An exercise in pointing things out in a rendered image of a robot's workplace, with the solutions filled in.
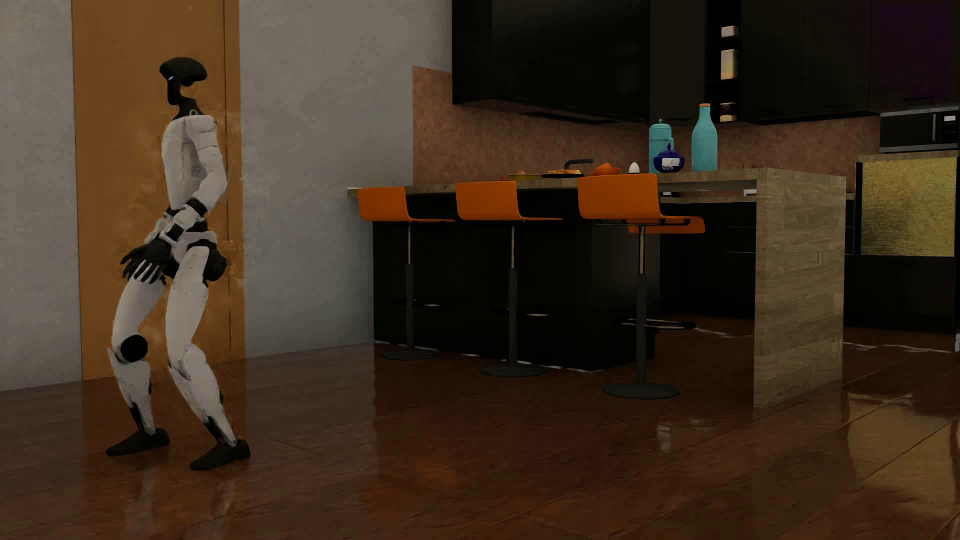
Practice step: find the black right robot foot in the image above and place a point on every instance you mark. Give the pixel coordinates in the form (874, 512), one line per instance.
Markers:
(138, 442)

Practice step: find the white right robot leg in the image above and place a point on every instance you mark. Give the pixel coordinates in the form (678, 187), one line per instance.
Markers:
(135, 307)

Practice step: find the tall teal bottle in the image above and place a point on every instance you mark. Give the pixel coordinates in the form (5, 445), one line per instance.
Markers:
(704, 142)

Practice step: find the black robot head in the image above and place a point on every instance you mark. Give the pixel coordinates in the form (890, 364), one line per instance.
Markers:
(182, 72)

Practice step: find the black upper kitchen cabinets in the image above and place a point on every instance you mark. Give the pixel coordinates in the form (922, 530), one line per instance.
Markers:
(600, 52)

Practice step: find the built-in oven gold door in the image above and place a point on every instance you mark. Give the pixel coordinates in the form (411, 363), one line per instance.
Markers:
(907, 206)

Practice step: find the white robot leg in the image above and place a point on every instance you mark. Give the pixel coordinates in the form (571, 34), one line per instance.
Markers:
(187, 300)
(135, 307)

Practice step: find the orange bar stool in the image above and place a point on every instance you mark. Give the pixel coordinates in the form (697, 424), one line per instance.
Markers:
(386, 204)
(489, 201)
(622, 198)
(679, 225)

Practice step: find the black left robot foot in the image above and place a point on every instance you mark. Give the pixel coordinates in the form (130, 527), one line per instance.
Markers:
(221, 454)

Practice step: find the orange fruit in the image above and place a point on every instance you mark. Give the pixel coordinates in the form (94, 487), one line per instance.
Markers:
(604, 169)

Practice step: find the black frying pan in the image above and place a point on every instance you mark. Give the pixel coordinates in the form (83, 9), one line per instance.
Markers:
(564, 172)

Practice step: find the white left robot leg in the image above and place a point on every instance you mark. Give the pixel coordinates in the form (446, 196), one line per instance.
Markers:
(187, 300)

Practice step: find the black microwave oven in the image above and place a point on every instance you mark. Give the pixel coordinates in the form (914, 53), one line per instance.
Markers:
(919, 130)

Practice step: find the wooden kitchen island counter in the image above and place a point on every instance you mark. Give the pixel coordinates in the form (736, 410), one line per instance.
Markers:
(796, 285)

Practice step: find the black robot foot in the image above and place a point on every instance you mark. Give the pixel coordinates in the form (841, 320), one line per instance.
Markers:
(138, 442)
(221, 454)

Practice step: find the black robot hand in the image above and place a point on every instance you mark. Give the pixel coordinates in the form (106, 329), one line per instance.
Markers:
(150, 259)

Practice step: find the teal lidded canister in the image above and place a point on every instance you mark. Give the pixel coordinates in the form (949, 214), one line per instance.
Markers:
(659, 142)

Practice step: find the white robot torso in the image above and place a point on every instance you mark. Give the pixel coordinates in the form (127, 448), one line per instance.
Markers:
(185, 154)

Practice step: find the dark blue lidded pot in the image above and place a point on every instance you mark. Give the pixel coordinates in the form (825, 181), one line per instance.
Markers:
(668, 160)

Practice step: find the orange wooden door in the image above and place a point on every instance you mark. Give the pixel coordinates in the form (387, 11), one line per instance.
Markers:
(120, 150)

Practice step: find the green plate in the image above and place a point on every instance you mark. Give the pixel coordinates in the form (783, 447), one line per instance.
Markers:
(523, 177)

